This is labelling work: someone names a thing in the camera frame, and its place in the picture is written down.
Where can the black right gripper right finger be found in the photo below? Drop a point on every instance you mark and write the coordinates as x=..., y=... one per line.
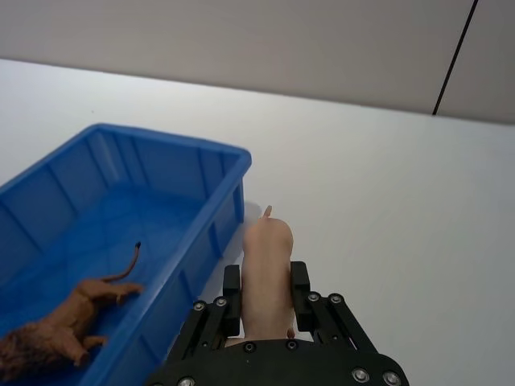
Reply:
x=301, y=297

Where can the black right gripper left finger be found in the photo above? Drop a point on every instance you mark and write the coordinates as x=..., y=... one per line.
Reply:
x=231, y=305

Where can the pink toy pig figure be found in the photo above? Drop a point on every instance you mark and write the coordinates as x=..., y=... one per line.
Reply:
x=265, y=277

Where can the blue plastic bin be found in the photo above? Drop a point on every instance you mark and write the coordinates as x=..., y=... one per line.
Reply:
x=120, y=209

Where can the brown toy lion figure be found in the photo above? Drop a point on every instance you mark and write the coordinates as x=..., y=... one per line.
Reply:
x=60, y=325

